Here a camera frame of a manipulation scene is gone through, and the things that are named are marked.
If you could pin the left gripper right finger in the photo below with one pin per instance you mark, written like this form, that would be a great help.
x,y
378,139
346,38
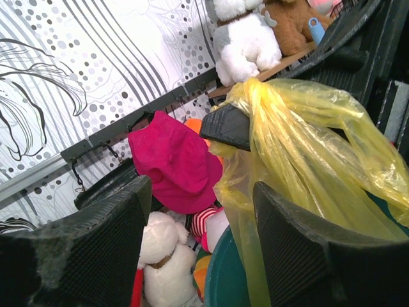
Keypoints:
x,y
310,261

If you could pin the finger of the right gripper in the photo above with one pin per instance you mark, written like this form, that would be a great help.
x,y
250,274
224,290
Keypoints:
x,y
355,50
227,125

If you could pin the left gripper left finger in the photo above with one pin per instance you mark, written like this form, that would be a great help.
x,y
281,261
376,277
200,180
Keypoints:
x,y
86,259

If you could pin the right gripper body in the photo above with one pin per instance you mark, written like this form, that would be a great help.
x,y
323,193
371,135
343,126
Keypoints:
x,y
390,83

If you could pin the yellow trash bag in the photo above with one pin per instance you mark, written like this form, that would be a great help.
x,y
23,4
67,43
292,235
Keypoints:
x,y
317,147

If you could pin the magenta fabric bag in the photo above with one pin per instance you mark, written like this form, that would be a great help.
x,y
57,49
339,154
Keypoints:
x,y
182,170

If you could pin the black metal shelf rack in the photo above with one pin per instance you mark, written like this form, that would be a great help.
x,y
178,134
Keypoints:
x,y
263,76

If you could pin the orange plush toy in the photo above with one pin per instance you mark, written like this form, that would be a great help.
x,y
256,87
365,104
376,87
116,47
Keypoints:
x,y
194,124

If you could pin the blue floor sweeper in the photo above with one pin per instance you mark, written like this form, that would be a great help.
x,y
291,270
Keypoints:
x,y
316,29

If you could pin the red garment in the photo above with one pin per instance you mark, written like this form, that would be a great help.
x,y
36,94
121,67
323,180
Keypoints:
x,y
137,291

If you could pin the brown teddy bear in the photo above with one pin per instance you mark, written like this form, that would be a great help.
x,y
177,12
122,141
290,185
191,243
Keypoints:
x,y
292,29

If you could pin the cream plush bear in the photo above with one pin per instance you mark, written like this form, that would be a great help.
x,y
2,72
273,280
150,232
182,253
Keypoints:
x,y
167,262

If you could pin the white plush dog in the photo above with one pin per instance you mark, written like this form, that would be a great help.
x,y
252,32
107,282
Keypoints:
x,y
244,43

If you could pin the black leather handbag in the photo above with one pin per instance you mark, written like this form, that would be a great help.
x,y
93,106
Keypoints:
x,y
106,186

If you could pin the white pink plush doll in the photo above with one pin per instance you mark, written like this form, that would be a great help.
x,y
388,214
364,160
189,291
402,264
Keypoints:
x,y
208,226

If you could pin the rainbow striped cloth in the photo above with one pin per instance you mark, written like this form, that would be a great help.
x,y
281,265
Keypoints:
x,y
200,272

